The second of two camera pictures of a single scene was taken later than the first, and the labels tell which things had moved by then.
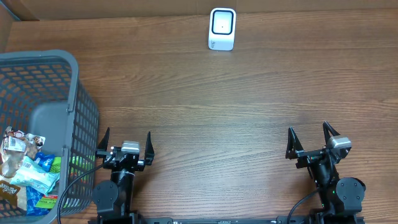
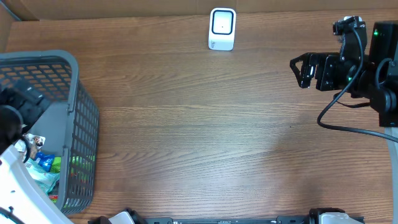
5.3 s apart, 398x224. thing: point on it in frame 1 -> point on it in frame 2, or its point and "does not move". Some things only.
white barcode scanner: x=222 y=28 does not move
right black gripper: x=293 y=149 -> x=324 y=61
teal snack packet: x=30 y=173 does not move
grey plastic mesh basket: x=41 y=93 does not move
